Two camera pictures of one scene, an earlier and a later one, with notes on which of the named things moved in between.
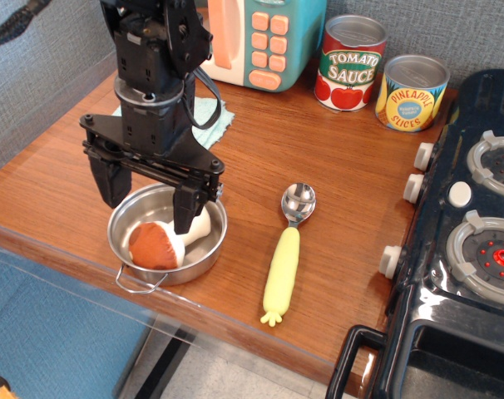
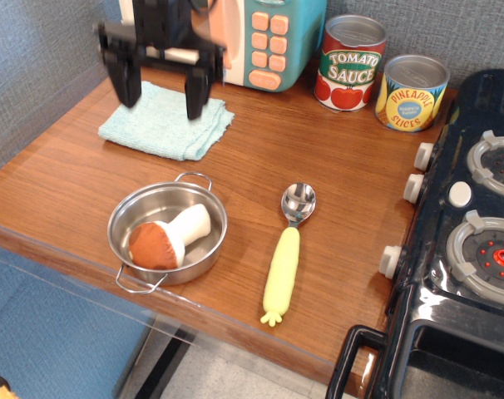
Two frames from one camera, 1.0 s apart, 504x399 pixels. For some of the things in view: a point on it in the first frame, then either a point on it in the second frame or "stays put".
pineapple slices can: x=412 y=92 stays put
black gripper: x=155 y=137 to x=124 y=46
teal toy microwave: x=262 y=44 stays put
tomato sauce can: x=353 y=51 stays put
